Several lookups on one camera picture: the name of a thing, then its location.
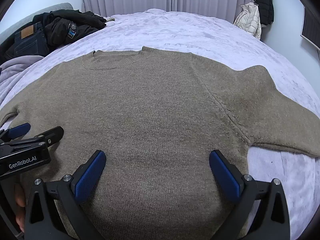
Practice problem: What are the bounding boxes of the grey padded headboard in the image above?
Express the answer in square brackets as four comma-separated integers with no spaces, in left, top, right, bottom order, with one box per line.
[0,2,73,40]

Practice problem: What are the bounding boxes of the black hanging puffer jacket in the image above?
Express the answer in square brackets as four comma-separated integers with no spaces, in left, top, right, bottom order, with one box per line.
[251,0,275,28]

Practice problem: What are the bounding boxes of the dark blue jeans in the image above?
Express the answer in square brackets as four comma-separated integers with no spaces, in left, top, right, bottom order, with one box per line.
[5,21,50,60]

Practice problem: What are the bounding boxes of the person's left hand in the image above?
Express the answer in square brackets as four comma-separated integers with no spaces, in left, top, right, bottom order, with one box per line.
[14,184,26,233]

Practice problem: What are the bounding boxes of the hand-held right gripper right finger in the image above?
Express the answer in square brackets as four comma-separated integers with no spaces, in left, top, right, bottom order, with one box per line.
[209,149,292,240]

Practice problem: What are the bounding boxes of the brown knit sweater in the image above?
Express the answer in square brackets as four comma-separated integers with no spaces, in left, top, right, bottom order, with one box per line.
[0,46,320,240]

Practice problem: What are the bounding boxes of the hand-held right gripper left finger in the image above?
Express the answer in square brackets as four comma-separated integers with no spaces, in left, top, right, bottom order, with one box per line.
[24,149,107,240]

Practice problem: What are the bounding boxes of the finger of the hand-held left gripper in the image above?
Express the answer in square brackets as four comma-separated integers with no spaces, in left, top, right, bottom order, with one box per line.
[0,123,32,144]
[0,126,64,155]

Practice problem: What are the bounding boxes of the grey-lilac throw blanket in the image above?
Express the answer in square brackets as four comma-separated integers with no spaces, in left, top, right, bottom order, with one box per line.
[0,55,44,80]

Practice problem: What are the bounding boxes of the white hanging puffer jacket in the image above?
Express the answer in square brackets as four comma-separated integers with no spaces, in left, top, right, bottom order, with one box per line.
[234,1,262,40]

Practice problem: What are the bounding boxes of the white-framed wall television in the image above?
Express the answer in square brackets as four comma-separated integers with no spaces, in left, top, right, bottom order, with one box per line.
[301,6,320,47]

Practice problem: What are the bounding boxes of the lilac fleece bed blanket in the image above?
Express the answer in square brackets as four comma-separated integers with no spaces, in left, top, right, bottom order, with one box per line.
[0,9,320,240]

